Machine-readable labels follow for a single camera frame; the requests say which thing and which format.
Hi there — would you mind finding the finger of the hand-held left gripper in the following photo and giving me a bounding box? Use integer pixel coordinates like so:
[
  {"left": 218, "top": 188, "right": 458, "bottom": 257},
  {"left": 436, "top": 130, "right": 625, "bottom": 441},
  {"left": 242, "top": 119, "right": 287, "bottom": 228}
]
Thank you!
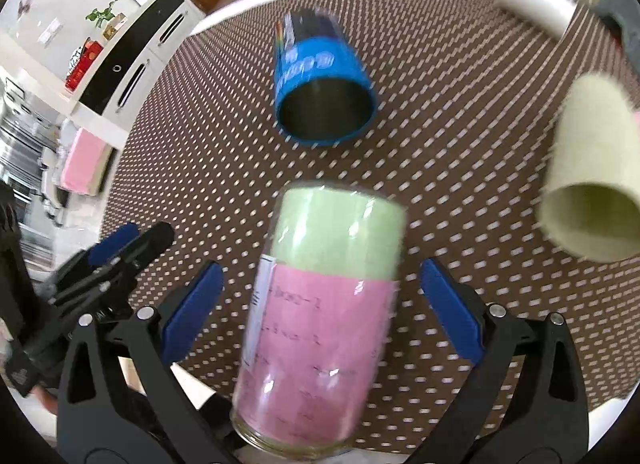
[
  {"left": 85, "top": 221, "right": 176, "bottom": 323},
  {"left": 50, "top": 222, "right": 142, "bottom": 301}
]

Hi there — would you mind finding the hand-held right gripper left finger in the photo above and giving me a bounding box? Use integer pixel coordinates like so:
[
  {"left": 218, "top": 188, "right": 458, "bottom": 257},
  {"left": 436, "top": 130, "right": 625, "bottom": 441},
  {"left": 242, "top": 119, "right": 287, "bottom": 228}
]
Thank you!
[{"left": 56, "top": 260, "right": 237, "bottom": 464}]

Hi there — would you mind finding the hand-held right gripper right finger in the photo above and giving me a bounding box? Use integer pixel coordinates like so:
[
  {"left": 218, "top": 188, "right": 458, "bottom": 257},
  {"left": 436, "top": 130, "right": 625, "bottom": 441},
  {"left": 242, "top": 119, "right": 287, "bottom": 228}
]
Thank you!
[{"left": 400, "top": 258, "right": 591, "bottom": 464}]

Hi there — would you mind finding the green and pink glass cup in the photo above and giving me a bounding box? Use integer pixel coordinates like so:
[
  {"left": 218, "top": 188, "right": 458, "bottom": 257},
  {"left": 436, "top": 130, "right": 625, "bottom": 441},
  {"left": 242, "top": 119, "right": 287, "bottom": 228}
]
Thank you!
[{"left": 230, "top": 183, "right": 408, "bottom": 461}]

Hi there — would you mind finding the pale green cup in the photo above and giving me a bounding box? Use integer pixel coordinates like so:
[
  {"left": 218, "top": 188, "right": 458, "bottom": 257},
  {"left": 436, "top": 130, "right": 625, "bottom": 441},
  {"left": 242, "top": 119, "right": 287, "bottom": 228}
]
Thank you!
[{"left": 537, "top": 72, "right": 640, "bottom": 263}]

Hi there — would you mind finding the blue cup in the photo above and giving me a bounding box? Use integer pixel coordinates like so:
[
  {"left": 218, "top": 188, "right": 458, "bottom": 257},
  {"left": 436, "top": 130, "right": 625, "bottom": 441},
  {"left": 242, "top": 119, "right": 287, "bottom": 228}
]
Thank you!
[{"left": 272, "top": 7, "right": 378, "bottom": 146}]

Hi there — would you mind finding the pink cloth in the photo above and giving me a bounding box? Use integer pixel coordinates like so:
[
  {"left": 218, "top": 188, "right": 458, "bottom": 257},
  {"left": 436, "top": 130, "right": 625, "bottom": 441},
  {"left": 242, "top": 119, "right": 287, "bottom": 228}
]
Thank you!
[{"left": 59, "top": 126, "right": 109, "bottom": 195}]

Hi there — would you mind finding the brown dotted table mat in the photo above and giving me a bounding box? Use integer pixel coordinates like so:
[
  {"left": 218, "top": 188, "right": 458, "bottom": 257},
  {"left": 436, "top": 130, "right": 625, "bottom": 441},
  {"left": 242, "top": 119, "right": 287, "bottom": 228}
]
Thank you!
[{"left": 100, "top": 0, "right": 640, "bottom": 456}]

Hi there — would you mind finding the red box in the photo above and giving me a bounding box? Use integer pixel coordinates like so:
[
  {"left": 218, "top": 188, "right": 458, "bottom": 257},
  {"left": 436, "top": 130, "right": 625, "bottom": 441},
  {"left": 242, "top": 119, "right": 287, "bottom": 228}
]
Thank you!
[{"left": 65, "top": 41, "right": 104, "bottom": 91}]

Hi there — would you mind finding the white and black cabinet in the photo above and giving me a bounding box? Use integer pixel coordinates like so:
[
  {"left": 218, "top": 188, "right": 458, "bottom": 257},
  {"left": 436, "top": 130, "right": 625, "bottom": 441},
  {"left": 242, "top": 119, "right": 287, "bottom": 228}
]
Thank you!
[{"left": 65, "top": 0, "right": 206, "bottom": 146}]

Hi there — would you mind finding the green potted plant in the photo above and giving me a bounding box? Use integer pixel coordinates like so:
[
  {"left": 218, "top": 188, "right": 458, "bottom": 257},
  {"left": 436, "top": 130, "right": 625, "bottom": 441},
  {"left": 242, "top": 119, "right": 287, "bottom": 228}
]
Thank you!
[{"left": 85, "top": 0, "right": 126, "bottom": 30}]

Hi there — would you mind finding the dark grey cloth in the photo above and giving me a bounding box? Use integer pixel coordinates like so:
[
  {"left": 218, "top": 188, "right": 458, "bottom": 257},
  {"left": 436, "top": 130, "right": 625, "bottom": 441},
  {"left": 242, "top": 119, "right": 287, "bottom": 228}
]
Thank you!
[{"left": 595, "top": 0, "right": 640, "bottom": 61}]

